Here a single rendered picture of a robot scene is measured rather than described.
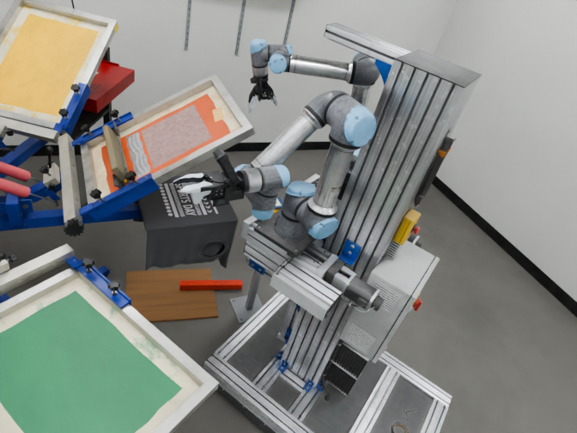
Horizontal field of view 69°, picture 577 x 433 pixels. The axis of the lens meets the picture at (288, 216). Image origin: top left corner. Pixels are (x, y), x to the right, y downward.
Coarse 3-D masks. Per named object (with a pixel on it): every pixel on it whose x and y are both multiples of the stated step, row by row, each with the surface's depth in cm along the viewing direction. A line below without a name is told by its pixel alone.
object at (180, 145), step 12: (204, 120) 202; (180, 132) 201; (192, 132) 199; (204, 132) 196; (216, 132) 193; (228, 132) 191; (156, 144) 201; (168, 144) 198; (180, 144) 195; (192, 144) 193; (204, 144) 190; (156, 156) 194; (168, 156) 192; (180, 156) 189; (108, 168) 199; (132, 168) 194; (156, 168) 189; (108, 180) 193; (132, 180) 188
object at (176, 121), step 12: (204, 96) 216; (180, 108) 215; (192, 108) 212; (204, 108) 209; (156, 120) 214; (168, 120) 211; (180, 120) 208; (192, 120) 205; (132, 132) 213; (144, 132) 210; (156, 132) 207; (168, 132) 204; (144, 144) 204; (108, 156) 206
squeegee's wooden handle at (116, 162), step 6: (108, 126) 204; (108, 132) 199; (108, 138) 196; (114, 138) 202; (108, 144) 193; (114, 144) 196; (108, 150) 189; (114, 150) 190; (114, 156) 185; (120, 156) 194; (114, 162) 182; (120, 162) 189; (114, 168) 180; (120, 168) 183; (120, 174) 183
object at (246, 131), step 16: (208, 80) 218; (176, 96) 217; (224, 96) 204; (144, 112) 216; (160, 112) 218; (240, 112) 192; (128, 128) 217; (240, 128) 184; (224, 144) 182; (192, 160) 181; (160, 176) 179
